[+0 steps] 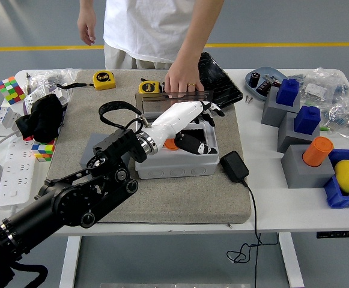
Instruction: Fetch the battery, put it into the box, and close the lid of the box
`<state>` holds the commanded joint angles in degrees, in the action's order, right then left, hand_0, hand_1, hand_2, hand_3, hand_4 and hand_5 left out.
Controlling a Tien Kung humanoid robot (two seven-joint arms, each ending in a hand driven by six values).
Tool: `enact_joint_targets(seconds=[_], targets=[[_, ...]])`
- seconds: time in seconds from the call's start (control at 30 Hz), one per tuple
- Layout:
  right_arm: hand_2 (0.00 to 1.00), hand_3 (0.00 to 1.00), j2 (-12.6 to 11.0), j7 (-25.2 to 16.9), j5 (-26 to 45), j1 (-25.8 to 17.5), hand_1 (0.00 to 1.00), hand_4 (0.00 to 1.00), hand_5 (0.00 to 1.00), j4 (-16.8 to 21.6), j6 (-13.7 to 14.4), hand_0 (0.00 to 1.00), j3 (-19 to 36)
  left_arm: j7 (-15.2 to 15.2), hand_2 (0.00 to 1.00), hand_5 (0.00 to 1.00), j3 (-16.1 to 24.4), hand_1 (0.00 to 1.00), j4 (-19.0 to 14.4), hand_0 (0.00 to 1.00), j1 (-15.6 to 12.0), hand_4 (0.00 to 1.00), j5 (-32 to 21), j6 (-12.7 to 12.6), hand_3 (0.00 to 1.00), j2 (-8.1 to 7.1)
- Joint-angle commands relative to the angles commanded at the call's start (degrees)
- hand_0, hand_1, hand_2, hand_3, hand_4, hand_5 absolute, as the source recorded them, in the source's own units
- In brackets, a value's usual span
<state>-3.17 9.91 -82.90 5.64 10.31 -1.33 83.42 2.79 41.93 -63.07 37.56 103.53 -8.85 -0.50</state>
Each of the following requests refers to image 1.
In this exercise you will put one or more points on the person's right hand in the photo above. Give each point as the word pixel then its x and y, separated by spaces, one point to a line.
pixel 86 28

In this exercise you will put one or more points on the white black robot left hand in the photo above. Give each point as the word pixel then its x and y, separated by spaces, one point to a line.
pixel 177 117

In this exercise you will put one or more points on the person's left hand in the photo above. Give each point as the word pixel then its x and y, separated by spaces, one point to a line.
pixel 183 79

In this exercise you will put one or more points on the orange cylinder battery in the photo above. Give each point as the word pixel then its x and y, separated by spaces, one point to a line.
pixel 316 151
pixel 170 144

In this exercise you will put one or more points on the smoky transparent box lid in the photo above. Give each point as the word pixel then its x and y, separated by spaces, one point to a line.
pixel 150 97

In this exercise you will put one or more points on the person's right forearm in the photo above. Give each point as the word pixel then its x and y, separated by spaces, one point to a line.
pixel 88 6

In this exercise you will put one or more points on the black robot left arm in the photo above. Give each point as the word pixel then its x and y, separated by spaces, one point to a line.
pixel 72 198

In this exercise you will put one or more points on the person's left forearm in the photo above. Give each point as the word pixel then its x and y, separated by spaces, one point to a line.
pixel 198 33

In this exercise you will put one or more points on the grey plastic junction box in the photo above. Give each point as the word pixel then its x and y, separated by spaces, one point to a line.
pixel 174 171

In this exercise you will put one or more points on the white printed box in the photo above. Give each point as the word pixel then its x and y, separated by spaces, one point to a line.
pixel 37 93

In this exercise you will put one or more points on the black plastic tray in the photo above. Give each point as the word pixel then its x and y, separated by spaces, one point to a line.
pixel 222 87

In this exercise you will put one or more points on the clear bag of parts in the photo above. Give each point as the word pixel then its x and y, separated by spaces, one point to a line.
pixel 54 76

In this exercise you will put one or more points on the person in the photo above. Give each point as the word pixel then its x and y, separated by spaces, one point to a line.
pixel 147 30

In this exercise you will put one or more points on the black power adapter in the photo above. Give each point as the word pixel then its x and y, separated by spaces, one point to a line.
pixel 234 166

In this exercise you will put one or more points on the blue-grey oval dish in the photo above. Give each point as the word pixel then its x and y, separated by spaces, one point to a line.
pixel 261 72

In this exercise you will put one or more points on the thin metal screwdriver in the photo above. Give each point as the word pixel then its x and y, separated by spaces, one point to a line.
pixel 28 82

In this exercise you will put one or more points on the dark brown capacitor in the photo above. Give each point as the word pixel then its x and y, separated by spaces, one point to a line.
pixel 263 88

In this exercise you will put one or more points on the grey-brown mat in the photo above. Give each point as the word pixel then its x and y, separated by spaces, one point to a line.
pixel 177 201

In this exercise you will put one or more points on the silver metal piece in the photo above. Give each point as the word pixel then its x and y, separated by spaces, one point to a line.
pixel 270 79

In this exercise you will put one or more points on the grey holder block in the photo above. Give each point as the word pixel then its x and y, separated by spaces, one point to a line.
pixel 288 135
pixel 306 175
pixel 87 150
pixel 271 111

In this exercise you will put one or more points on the large colourful puzzle cube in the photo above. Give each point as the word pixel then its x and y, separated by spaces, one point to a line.
pixel 10 90

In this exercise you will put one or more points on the black cloth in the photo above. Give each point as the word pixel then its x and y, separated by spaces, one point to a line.
pixel 42 117

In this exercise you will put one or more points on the blue plastic block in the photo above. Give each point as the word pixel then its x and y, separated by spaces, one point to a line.
pixel 307 121
pixel 287 93

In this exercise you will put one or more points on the small colourful puzzle cube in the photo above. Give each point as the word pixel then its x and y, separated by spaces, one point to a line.
pixel 43 150

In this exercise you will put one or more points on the clear bag of components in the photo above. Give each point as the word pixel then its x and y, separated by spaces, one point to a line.
pixel 318 87

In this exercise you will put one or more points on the small green part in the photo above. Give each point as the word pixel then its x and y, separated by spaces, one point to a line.
pixel 324 129

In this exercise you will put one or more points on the white power strip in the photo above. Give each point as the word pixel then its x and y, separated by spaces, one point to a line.
pixel 15 177

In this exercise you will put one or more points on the clear bag of resistors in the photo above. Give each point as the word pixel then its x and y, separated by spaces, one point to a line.
pixel 345 117

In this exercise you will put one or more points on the white table leg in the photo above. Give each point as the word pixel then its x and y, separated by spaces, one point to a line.
pixel 291 261
pixel 69 261

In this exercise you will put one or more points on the blue plastic bin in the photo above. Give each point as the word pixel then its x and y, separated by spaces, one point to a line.
pixel 339 198

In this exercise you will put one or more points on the black table control panel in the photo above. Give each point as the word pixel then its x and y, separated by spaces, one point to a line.
pixel 339 234

